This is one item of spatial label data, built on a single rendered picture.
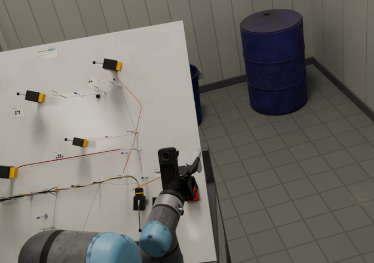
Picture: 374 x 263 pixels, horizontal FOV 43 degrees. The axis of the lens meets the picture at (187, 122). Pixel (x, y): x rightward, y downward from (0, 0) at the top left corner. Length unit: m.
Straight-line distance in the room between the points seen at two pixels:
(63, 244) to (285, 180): 2.90
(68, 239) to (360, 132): 3.46
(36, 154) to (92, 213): 0.36
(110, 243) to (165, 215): 0.35
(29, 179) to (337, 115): 2.90
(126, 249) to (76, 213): 1.25
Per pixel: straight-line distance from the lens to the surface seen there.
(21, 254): 0.93
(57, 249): 0.88
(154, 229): 1.14
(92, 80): 2.11
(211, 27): 4.70
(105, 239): 0.86
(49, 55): 2.20
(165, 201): 1.21
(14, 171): 2.10
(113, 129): 2.05
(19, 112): 2.21
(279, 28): 4.05
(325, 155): 3.88
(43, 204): 2.16
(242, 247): 3.22
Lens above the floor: 2.38
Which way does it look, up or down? 32 degrees down
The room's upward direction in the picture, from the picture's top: 13 degrees counter-clockwise
